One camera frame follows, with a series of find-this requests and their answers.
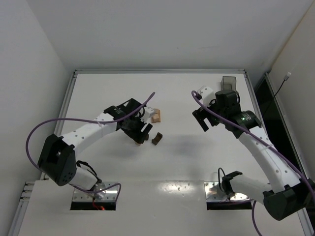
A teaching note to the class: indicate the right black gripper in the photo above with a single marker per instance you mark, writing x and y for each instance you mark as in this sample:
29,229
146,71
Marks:
203,117

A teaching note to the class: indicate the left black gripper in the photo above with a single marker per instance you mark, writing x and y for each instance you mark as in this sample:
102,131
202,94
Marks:
139,131

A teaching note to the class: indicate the dark wood arch block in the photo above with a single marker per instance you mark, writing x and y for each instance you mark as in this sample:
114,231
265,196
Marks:
157,138

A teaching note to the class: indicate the smoky transparent plastic bin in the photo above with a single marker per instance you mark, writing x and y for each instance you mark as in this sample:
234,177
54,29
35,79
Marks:
228,83

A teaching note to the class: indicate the long light wood block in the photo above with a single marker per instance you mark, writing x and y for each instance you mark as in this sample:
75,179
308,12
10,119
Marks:
154,119

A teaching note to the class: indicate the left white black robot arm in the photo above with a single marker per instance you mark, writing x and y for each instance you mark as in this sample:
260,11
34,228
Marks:
58,159

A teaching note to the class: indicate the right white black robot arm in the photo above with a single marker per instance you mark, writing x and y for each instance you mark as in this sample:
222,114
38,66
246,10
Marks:
287,190

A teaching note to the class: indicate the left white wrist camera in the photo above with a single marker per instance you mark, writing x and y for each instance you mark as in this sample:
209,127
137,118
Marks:
148,113

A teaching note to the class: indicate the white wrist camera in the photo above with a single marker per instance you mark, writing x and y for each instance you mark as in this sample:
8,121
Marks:
207,95
148,113

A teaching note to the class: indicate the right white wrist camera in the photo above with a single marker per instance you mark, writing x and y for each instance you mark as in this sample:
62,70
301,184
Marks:
207,95

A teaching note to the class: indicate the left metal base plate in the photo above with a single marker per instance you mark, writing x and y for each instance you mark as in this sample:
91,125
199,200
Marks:
105,192

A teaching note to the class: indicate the metal base plate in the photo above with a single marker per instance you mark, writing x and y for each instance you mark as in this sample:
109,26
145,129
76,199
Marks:
105,192
214,195

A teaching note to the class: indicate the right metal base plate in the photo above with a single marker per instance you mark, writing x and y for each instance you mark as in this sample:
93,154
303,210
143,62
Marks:
214,195

